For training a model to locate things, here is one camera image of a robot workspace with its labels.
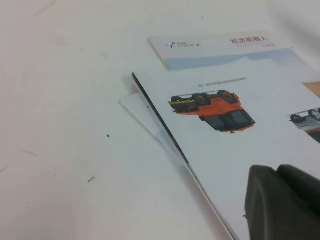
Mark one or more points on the plain white paper sheet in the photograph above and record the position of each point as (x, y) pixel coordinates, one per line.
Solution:
(142, 112)

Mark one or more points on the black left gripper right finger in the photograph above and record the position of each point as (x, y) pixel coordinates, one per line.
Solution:
(305, 187)

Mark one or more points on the AgileX brochure with blue band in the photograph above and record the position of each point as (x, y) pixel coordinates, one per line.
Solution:
(212, 55)

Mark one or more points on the Leador logistics brochure orange vehicles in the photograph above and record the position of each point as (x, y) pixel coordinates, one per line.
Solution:
(225, 150)

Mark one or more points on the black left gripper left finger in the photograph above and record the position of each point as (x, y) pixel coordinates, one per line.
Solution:
(275, 212)

